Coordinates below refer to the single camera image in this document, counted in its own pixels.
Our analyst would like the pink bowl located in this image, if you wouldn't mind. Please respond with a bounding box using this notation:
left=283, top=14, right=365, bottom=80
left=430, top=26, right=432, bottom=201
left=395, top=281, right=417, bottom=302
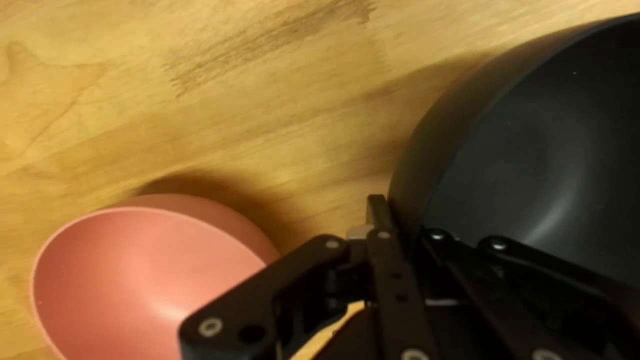
left=27, top=192, right=281, bottom=360

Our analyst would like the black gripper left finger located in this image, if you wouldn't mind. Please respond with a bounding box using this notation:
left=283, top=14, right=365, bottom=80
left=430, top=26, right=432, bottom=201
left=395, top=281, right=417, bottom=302
left=176, top=194, right=443, bottom=360

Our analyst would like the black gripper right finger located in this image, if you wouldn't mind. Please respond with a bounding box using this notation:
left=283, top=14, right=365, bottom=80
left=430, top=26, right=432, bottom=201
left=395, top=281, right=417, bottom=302
left=416, top=227, right=640, bottom=360

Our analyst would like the black bowl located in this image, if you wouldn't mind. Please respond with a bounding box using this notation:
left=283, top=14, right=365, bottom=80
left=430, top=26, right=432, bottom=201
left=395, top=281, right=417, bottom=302
left=387, top=12, right=640, bottom=289

